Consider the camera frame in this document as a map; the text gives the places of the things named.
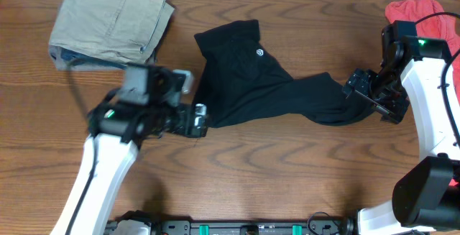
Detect black polo shirt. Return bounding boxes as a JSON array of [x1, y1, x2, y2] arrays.
[[193, 19, 373, 128]]

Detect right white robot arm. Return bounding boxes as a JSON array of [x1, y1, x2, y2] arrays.
[[343, 35, 459, 234]]

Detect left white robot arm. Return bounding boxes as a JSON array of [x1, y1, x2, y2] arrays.
[[52, 64, 208, 234]]

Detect red printed t-shirt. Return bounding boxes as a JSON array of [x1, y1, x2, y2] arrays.
[[385, 0, 460, 105]]

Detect folded khaki pants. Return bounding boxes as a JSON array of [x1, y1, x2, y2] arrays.
[[48, 0, 174, 70]]

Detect folded blue grey garment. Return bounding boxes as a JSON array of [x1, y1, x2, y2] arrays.
[[48, 45, 159, 72]]

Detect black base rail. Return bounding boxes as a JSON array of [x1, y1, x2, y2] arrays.
[[104, 211, 358, 235]]

